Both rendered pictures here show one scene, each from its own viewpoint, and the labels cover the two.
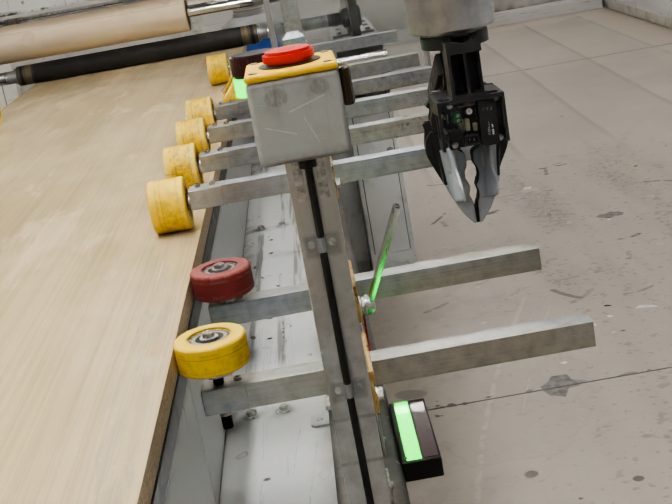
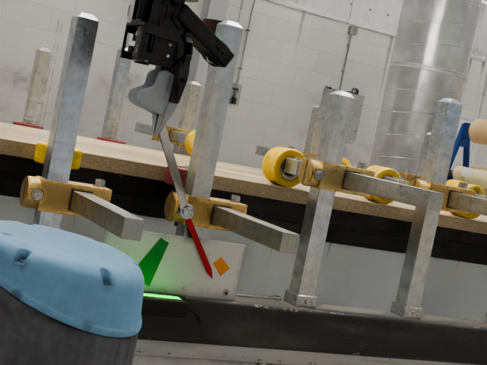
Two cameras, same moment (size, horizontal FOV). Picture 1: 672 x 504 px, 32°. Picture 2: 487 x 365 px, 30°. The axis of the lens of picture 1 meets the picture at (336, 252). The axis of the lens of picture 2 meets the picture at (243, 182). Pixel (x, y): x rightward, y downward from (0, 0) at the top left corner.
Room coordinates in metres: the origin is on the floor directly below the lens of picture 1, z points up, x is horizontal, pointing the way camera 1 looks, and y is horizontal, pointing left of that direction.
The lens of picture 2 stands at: (0.73, -1.41, 0.99)
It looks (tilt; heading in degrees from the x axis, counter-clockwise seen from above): 3 degrees down; 62
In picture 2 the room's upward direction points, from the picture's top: 11 degrees clockwise
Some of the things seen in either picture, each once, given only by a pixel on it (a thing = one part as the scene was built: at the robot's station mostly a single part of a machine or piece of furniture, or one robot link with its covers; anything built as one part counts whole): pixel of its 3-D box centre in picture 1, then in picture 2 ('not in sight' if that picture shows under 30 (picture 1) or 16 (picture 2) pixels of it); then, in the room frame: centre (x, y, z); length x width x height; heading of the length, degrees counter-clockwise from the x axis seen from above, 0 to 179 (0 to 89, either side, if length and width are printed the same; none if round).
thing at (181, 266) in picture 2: (371, 375); (172, 264); (1.37, -0.02, 0.75); 0.26 x 0.01 x 0.10; 0
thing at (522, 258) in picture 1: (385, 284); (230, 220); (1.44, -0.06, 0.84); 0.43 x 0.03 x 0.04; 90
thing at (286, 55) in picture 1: (288, 59); not in sight; (0.89, 0.01, 1.22); 0.04 x 0.04 x 0.02
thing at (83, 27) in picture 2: not in sight; (58, 162); (1.15, 0.01, 0.89); 0.03 x 0.03 x 0.48; 0
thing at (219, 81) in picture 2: not in sight; (204, 159); (1.40, 0.01, 0.93); 0.03 x 0.03 x 0.48; 0
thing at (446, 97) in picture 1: (462, 89); (162, 27); (1.21, -0.16, 1.12); 0.09 x 0.08 x 0.12; 1
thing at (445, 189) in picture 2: not in sight; (439, 196); (1.92, 0.01, 0.95); 0.13 x 0.06 x 0.05; 0
